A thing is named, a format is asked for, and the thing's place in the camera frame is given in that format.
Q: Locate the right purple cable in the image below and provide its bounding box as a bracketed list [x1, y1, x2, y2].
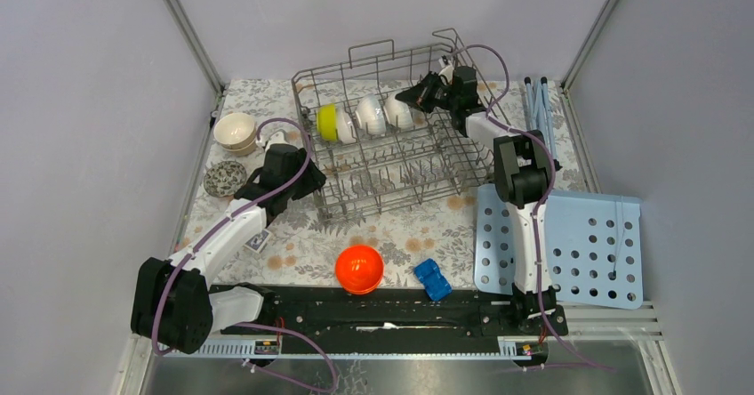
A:
[450, 44, 617, 375]

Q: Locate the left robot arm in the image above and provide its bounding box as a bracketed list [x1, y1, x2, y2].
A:
[130, 143, 326, 354]

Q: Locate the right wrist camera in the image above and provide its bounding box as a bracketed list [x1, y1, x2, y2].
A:
[438, 63, 454, 85]

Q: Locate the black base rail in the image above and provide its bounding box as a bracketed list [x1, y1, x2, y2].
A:
[257, 285, 568, 358]

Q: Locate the pink patterned bowl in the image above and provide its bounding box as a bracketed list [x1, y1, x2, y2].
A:
[203, 161, 247, 198]

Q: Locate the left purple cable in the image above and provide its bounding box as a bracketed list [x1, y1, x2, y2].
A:
[149, 117, 340, 395]

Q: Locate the yellow-green bowl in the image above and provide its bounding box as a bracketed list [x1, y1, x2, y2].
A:
[316, 103, 357, 144]

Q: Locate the blue folded metal stand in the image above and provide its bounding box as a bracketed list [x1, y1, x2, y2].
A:
[524, 77, 562, 171]

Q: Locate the grey wire dish rack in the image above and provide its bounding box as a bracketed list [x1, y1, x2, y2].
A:
[291, 28, 493, 224]

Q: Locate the floral patterned table mat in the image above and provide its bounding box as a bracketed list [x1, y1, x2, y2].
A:
[176, 79, 586, 288]

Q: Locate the plain beige bowl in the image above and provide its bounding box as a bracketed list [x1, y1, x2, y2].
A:
[221, 141, 257, 157]

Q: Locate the purple cable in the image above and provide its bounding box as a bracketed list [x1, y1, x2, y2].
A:
[149, 117, 340, 395]
[450, 44, 617, 375]

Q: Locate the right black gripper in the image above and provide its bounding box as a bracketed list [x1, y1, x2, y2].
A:
[394, 71, 457, 115]

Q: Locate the beige bowl with leaf pattern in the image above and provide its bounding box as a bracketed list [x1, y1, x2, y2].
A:
[213, 113, 257, 149]

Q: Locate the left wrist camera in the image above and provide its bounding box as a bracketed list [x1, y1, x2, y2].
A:
[255, 130, 290, 152]

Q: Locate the orange bowl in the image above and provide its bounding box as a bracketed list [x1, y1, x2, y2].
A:
[334, 245, 385, 295]

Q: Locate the blue toy car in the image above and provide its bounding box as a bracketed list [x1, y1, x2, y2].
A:
[413, 259, 453, 302]

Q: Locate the light blue perforated board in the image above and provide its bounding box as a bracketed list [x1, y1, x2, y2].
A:
[473, 184, 644, 310]

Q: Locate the white ribbed bowl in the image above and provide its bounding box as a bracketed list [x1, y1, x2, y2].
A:
[383, 93, 414, 130]
[355, 94, 387, 136]

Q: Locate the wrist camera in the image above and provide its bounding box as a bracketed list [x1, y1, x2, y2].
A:
[255, 130, 290, 152]
[438, 63, 454, 85]

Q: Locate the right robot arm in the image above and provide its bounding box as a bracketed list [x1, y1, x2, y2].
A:
[395, 66, 557, 335]

